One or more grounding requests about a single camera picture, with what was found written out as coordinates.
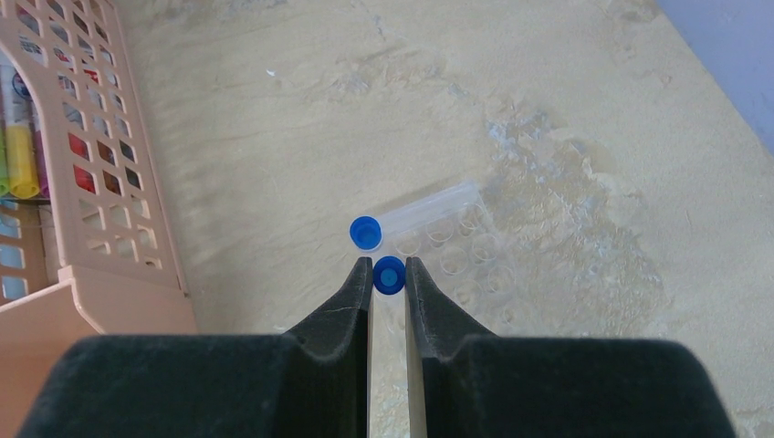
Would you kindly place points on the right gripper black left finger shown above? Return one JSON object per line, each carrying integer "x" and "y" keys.
{"x": 312, "y": 380}

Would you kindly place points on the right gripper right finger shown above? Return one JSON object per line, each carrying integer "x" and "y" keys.
{"x": 466, "y": 381}

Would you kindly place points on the clear dropper with blue band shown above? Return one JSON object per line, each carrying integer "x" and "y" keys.
{"x": 389, "y": 282}

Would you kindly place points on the clear plastic tube rack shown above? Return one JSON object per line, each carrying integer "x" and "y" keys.
{"x": 467, "y": 259}

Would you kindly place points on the orange plastic file organizer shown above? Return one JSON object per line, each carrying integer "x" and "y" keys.
{"x": 92, "y": 253}

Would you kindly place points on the yellow marker pen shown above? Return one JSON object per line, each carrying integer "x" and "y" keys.
{"x": 21, "y": 162}

